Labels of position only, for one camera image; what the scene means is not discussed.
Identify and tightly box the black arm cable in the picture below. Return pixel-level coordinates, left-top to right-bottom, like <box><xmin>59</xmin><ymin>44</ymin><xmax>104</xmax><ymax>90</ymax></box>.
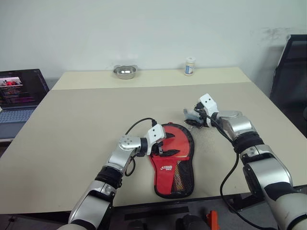
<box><xmin>124</xmin><ymin>117</ymin><xmax>157</xmax><ymax>177</ymax></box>
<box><xmin>202</xmin><ymin>112</ymin><xmax>280</xmax><ymax>229</ymax></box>

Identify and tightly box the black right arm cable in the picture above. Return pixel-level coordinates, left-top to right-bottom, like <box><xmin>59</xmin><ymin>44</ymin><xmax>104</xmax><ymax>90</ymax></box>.
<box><xmin>202</xmin><ymin>112</ymin><xmax>280</xmax><ymax>229</ymax></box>

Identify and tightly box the orange plastic part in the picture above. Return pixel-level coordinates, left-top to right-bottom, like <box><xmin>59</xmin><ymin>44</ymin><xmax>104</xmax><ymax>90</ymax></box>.
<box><xmin>206</xmin><ymin>210</ymin><xmax>219</xmax><ymax>230</ymax></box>

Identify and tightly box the small white bottle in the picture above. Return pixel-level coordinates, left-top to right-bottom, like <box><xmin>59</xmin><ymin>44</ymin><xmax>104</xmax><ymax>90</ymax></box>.
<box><xmin>184</xmin><ymin>56</ymin><xmax>196</xmax><ymax>77</ymax></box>

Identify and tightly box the stainless steel bowl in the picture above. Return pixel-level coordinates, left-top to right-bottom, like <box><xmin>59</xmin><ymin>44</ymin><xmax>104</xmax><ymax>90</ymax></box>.
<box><xmin>113</xmin><ymin>64</ymin><xmax>138</xmax><ymax>80</ymax></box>

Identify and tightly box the large dark rounded shape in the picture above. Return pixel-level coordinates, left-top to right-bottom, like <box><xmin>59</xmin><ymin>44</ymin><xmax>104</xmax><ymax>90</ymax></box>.
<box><xmin>176</xmin><ymin>214</ymin><xmax>210</xmax><ymax>230</ymax></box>

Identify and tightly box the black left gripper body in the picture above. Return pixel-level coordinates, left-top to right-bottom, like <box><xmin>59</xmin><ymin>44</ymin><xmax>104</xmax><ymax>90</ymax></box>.
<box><xmin>151</xmin><ymin>141</ymin><xmax>166</xmax><ymax>157</ymax></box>

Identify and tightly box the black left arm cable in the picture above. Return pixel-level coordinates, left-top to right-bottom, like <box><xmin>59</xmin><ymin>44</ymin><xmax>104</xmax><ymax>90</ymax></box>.
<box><xmin>124</xmin><ymin>117</ymin><xmax>157</xmax><ymax>177</ymax></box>

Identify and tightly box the black red paddle case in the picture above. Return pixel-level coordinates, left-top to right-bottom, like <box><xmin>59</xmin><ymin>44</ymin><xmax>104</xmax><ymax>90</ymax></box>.
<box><xmin>148</xmin><ymin>123</ymin><xmax>195</xmax><ymax>199</ymax></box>

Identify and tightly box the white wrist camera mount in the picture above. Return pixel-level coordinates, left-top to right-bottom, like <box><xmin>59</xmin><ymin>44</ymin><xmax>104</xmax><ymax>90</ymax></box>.
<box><xmin>144</xmin><ymin>123</ymin><xmax>166</xmax><ymax>154</ymax></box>
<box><xmin>199</xmin><ymin>93</ymin><xmax>220</xmax><ymax>128</ymax></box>

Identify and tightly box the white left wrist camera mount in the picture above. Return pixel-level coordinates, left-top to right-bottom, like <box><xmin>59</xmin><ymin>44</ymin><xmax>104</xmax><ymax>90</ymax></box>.
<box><xmin>144</xmin><ymin>123</ymin><xmax>166</xmax><ymax>154</ymax></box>

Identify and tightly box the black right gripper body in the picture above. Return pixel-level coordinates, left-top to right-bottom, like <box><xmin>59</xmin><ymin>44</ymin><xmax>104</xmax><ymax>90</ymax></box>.
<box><xmin>194</xmin><ymin>102</ymin><xmax>210</xmax><ymax>128</ymax></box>

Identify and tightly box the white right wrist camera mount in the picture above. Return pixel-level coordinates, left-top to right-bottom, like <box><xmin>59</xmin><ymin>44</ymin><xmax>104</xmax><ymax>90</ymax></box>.
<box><xmin>199</xmin><ymin>93</ymin><xmax>220</xmax><ymax>128</ymax></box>

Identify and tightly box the black office chair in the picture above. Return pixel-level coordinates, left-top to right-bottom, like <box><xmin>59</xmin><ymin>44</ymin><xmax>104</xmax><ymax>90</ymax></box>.
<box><xmin>269</xmin><ymin>34</ymin><xmax>307</xmax><ymax>116</ymax></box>

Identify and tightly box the open blue laptop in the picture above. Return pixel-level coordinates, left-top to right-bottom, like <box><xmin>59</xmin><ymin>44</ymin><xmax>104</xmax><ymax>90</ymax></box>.
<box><xmin>0</xmin><ymin>69</ymin><xmax>50</xmax><ymax>124</ymax></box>

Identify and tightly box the black table frame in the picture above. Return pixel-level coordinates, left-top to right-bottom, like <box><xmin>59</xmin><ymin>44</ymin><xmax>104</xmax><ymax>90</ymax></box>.
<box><xmin>0</xmin><ymin>193</ymin><xmax>255</xmax><ymax>222</ymax></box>

